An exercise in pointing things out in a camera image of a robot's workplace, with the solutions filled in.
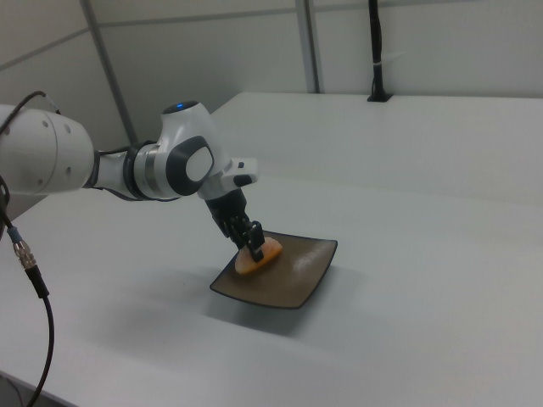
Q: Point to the orange plush toy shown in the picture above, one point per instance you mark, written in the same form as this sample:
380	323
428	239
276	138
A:
271	250

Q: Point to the black camera stand pole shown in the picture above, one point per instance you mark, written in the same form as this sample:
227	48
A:
375	51

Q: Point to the brown square ceramic plate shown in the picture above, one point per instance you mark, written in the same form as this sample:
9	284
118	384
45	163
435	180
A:
292	275

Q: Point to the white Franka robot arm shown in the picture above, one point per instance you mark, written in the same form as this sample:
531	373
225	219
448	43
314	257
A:
42	152

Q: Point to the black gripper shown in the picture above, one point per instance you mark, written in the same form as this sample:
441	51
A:
229	212

